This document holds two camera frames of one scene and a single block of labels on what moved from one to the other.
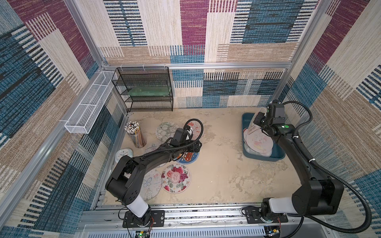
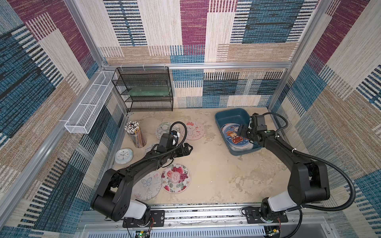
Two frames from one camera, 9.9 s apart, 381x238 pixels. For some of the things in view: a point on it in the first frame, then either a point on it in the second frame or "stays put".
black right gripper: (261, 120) -> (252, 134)
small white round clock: (122, 152) stays put
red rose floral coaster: (176, 178) stays put
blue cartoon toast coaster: (188, 157) -> (230, 131)
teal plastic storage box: (277, 154) -> (239, 116)
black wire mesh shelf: (145, 89) stays put
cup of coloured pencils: (134, 131) stays put
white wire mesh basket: (80, 120) stays put
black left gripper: (197, 147) -> (187, 152)
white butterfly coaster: (151, 184) stays put
